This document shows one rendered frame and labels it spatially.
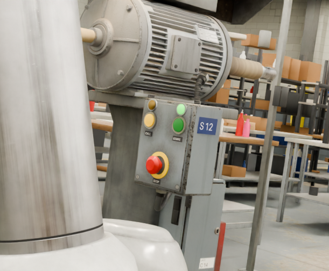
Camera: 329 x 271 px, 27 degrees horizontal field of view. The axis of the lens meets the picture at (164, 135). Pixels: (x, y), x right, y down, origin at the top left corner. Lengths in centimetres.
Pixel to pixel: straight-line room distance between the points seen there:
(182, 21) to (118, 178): 46
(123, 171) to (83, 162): 126
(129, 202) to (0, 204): 126
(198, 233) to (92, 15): 62
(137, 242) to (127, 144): 110
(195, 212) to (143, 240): 99
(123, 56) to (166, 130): 25
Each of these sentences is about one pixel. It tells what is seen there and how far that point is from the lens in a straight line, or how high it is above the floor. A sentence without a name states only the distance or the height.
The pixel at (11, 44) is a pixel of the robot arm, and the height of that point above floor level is 115.
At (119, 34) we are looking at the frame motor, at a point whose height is 126.
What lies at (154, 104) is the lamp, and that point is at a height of 111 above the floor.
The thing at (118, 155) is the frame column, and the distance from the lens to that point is 185.
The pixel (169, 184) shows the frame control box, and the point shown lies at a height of 94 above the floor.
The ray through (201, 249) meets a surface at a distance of 178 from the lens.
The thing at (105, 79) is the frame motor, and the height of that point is 115.
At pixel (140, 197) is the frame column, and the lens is 178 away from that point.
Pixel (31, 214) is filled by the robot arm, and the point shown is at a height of 101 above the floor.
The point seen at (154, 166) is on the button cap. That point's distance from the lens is 147.
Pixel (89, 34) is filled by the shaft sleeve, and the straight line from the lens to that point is 166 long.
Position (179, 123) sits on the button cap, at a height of 107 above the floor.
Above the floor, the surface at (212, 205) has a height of 86.
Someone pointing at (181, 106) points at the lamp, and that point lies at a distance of 145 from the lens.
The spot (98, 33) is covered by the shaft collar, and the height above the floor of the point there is 126.
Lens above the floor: 112
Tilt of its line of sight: 3 degrees down
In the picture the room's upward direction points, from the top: 8 degrees clockwise
